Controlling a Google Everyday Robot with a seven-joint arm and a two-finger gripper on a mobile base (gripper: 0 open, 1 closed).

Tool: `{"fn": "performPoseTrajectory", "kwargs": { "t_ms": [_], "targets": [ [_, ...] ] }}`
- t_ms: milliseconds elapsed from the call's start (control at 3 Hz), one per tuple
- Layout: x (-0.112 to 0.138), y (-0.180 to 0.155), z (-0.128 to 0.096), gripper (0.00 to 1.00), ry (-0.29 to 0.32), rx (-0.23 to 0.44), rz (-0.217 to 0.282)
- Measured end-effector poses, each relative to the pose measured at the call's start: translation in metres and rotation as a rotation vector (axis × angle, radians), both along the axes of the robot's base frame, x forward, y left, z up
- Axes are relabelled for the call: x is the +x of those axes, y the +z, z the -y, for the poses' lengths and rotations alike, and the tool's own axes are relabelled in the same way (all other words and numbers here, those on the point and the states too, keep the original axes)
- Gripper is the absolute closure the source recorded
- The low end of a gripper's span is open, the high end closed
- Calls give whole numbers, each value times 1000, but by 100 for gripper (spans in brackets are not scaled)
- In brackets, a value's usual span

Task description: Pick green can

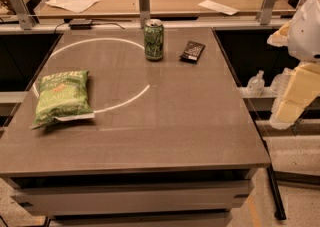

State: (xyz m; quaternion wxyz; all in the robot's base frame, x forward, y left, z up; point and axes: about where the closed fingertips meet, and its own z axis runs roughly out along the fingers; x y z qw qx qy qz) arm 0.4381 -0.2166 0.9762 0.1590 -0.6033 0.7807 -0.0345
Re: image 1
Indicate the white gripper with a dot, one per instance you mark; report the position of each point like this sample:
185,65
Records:
305,32

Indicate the green soda can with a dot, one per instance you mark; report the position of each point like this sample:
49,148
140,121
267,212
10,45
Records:
153,39

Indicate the clear sanitizer bottle right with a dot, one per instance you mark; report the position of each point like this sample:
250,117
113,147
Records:
279,82

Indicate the clear sanitizer bottle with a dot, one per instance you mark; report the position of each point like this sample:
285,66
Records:
256,84
279,82

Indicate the clear sanitizer bottle left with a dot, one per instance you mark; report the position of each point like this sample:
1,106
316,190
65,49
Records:
256,84

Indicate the black snack packet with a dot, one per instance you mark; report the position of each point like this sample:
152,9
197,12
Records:
192,51

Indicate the white paper sheet right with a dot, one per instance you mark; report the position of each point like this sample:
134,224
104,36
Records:
209,5

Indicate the white paper sheet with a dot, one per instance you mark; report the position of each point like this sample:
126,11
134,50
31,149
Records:
77,6
209,5

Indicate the white paper sheet left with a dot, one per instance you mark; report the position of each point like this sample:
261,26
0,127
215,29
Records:
77,6

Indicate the green jalapeno chip bag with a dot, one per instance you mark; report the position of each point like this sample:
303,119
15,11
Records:
62,97

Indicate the right metal bracket post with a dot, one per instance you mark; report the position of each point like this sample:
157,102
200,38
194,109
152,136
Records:
265,14

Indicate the metal bracket post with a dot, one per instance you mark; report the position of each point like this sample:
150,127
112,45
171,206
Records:
265,14
144,11
25,19

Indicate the middle metal bracket post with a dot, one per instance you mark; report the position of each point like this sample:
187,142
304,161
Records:
144,11

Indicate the black power adapter with cable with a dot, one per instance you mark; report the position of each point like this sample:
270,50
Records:
83,24

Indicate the left metal bracket post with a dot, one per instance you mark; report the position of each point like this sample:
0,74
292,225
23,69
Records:
25,19

